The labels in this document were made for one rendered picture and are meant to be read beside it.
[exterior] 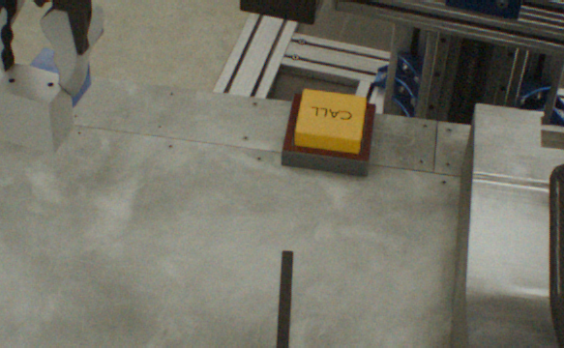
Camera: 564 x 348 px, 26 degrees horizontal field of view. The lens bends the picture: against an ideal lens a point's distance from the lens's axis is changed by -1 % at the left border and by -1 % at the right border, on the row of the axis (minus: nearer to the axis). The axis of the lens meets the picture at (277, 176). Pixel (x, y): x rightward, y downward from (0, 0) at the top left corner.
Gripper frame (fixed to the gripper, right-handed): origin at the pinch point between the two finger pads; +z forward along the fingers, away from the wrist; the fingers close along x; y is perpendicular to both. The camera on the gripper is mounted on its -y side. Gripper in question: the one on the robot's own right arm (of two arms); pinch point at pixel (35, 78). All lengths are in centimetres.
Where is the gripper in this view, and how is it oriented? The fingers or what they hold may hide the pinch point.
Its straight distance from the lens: 97.0
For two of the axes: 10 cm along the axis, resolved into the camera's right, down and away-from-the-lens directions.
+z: -0.4, 7.0, 7.1
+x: -9.4, -2.8, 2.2
